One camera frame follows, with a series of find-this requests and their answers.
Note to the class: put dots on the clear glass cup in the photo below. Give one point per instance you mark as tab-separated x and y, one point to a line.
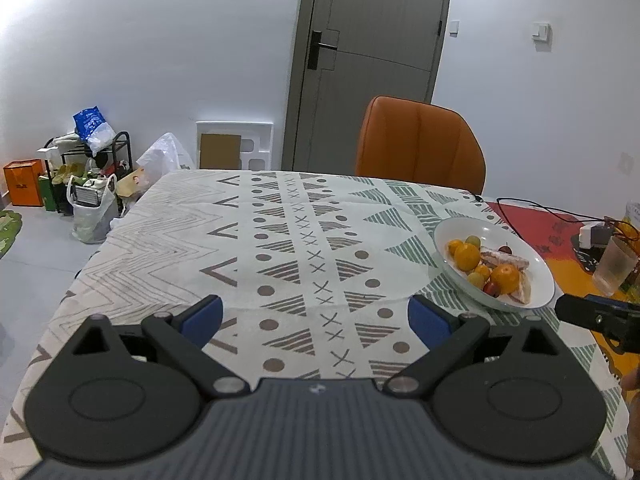
615	266

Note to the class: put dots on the orange box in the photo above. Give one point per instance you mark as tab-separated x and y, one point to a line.
24	183

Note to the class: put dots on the black shoe rack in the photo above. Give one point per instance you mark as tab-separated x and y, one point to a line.
122	147

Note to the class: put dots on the green rug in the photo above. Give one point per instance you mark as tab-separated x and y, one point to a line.
7	230

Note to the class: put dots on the dark red wrinkled jujube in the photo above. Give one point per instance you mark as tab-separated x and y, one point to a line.
506	249

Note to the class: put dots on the filled white plastic bag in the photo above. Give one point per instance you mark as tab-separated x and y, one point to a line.
92	217

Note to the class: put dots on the brown cardboard piece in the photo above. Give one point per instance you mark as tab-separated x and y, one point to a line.
220	151

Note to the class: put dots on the orange tangerine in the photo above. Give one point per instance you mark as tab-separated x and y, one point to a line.
506	279
467	256

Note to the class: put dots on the white wall socket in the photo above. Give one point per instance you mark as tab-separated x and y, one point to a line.
626	162

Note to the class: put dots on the yellow green container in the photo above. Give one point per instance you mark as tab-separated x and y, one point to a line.
632	217

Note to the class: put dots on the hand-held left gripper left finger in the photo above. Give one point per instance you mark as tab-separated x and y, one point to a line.
202	317

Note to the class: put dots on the brown paper bag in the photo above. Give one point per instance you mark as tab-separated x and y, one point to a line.
132	183

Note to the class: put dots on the small orange kumquat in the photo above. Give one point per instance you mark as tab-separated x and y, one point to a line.
453	246

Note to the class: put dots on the small yellow kumquat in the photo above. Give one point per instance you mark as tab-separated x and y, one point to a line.
474	281

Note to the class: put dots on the green box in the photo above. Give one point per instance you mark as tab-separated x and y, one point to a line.
49	194

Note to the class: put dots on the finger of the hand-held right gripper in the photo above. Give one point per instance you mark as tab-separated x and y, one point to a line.
577	309

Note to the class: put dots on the white power adapter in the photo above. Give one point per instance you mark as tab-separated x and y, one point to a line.
594	235

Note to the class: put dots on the white light switch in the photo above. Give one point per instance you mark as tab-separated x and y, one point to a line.
453	27
541	30

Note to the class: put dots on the patterned tablecloth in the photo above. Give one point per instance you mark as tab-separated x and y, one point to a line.
280	220

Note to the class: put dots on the orange chair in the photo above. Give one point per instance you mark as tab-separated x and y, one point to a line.
420	145

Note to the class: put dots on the person's right hand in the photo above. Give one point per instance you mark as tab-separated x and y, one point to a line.
635	410

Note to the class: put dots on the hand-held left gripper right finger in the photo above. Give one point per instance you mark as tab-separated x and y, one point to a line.
428	320

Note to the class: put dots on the blue plastic bag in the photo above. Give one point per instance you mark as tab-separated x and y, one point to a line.
92	127

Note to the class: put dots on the white foam packaging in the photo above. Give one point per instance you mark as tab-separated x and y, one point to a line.
257	132

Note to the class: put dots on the white bowl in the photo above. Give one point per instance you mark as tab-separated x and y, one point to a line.
542	275

